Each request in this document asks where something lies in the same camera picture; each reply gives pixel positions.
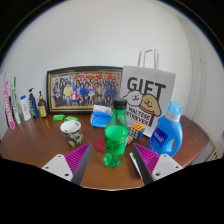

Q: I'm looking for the green plastic drink bottle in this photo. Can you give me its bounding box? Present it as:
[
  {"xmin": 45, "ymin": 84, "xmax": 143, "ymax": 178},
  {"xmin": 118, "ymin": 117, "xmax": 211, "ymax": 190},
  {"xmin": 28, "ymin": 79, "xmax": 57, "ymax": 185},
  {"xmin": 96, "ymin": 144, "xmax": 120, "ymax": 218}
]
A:
[{"xmin": 103, "ymin": 97, "xmax": 130, "ymax": 169}]

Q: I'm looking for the pink long box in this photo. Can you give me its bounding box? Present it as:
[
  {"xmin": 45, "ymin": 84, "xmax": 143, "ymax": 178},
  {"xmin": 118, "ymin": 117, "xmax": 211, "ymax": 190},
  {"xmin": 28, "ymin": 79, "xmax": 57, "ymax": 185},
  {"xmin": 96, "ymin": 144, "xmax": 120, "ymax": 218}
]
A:
[{"xmin": 3, "ymin": 79, "xmax": 17, "ymax": 130}]

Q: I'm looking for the blue pump bottle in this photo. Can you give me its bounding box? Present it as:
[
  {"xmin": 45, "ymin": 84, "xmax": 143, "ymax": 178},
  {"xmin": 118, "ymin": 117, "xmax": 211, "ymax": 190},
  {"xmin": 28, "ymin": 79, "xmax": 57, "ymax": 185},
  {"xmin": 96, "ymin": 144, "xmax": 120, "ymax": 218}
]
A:
[{"xmin": 28, "ymin": 87, "xmax": 40, "ymax": 120}]

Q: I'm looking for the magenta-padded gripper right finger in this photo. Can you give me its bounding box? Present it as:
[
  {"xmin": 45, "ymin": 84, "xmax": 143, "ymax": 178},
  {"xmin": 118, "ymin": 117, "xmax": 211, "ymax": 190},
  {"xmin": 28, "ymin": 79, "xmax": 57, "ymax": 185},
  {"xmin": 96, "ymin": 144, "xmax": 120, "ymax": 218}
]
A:
[{"xmin": 132, "ymin": 143, "xmax": 184, "ymax": 186}]

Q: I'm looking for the camouflage print mug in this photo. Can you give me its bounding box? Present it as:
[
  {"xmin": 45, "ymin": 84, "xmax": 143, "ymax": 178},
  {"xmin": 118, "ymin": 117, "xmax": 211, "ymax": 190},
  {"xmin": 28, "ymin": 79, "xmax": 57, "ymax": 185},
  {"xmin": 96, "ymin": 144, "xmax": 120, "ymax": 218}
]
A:
[{"xmin": 59, "ymin": 119, "xmax": 84, "ymax": 148}]

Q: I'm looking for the white paper gift bag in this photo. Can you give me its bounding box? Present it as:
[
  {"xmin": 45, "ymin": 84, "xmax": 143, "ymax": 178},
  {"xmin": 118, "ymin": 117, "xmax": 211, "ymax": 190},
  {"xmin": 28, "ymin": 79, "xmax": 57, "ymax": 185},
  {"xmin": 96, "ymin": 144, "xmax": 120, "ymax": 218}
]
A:
[{"xmin": 119, "ymin": 47, "xmax": 177, "ymax": 138}]

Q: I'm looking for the blue detergent bottle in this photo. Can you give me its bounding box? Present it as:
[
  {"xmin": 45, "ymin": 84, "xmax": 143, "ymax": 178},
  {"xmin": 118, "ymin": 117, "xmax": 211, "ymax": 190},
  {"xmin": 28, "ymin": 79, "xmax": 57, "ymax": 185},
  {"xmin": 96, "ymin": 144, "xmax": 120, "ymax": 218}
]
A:
[{"xmin": 147, "ymin": 100, "xmax": 184, "ymax": 158}]

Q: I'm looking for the framed group photo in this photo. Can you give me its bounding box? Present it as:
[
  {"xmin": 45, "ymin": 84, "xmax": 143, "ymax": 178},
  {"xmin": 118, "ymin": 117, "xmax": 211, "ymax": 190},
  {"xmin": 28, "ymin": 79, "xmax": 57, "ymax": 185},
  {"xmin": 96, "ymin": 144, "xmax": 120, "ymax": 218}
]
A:
[{"xmin": 46, "ymin": 65, "xmax": 124, "ymax": 116}]

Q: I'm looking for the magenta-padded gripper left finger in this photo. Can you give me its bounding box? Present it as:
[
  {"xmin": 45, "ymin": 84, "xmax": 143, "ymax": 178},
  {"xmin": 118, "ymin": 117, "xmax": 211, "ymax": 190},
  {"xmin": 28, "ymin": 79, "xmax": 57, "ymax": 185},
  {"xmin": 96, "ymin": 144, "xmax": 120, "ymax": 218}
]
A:
[{"xmin": 41, "ymin": 143, "xmax": 93, "ymax": 186}]

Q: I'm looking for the white plastic bottle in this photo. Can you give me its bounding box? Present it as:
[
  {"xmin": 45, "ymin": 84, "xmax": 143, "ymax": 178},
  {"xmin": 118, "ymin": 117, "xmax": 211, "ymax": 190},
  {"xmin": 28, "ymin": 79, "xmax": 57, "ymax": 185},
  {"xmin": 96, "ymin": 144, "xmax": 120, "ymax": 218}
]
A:
[{"xmin": 19, "ymin": 95, "xmax": 32, "ymax": 122}]

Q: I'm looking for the colourful puzzle cube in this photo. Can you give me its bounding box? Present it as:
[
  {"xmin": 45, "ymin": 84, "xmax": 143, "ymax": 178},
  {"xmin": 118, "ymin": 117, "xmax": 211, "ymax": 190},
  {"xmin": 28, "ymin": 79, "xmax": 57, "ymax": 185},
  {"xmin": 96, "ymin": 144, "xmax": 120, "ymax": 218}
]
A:
[{"xmin": 128, "ymin": 123, "xmax": 146, "ymax": 140}]

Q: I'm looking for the blue tissue pack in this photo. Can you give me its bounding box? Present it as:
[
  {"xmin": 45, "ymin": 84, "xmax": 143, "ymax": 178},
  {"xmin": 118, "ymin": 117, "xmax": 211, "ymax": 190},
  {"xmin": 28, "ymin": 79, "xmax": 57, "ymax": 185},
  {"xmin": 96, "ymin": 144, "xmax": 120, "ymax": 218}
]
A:
[{"xmin": 90, "ymin": 104, "xmax": 114, "ymax": 129}]

